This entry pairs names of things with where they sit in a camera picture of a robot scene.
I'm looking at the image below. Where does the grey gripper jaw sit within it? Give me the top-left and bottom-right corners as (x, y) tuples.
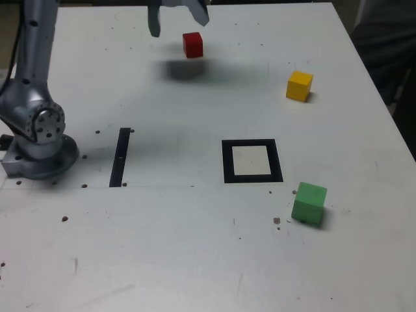
(181, 0), (210, 28)
(148, 0), (163, 38)

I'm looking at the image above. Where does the red cube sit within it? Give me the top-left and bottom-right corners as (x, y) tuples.
(182, 32), (204, 59)

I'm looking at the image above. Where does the yellow cube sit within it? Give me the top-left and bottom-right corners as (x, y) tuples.
(285, 70), (314, 103)

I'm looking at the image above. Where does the green cube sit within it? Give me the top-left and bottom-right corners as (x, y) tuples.
(291, 181), (328, 228)

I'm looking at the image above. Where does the black tape square outline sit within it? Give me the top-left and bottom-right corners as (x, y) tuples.
(221, 138), (284, 184)

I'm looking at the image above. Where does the black tape strip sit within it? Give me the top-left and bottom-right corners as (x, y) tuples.
(109, 127), (131, 188)

